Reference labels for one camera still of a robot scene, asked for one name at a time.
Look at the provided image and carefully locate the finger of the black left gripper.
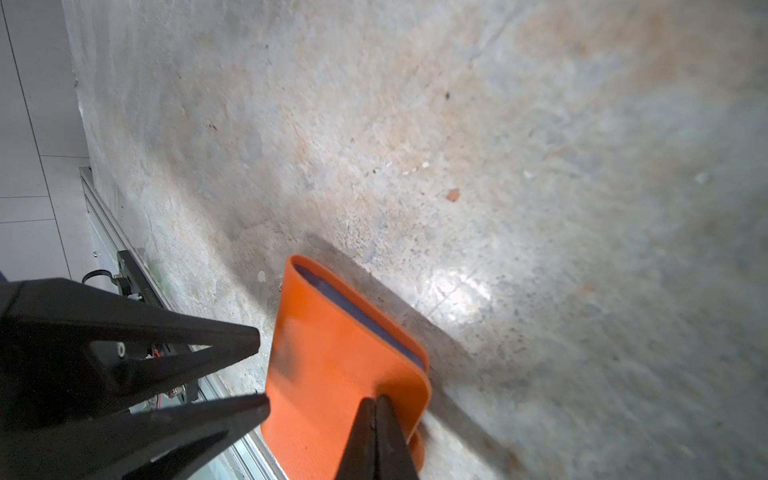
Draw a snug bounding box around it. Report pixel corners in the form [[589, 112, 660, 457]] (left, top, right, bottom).
[[1, 278, 261, 429], [1, 394, 270, 479]]

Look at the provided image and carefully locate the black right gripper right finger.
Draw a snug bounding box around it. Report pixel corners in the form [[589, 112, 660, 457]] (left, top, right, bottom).
[[375, 395, 418, 480]]

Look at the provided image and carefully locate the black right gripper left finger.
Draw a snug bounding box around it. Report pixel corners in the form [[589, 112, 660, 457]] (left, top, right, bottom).
[[335, 398, 377, 480]]

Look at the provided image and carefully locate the orange card holder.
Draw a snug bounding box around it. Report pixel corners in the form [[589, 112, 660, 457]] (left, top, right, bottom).
[[261, 255, 432, 479]]

